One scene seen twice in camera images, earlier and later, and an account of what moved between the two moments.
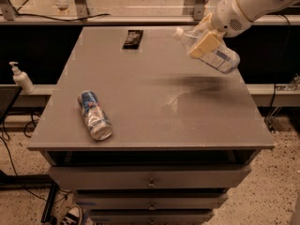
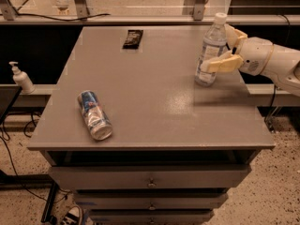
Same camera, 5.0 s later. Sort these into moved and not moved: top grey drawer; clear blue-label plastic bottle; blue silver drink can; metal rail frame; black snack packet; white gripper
Moved: clear blue-label plastic bottle; white gripper
Not moved: blue silver drink can; top grey drawer; metal rail frame; black snack packet
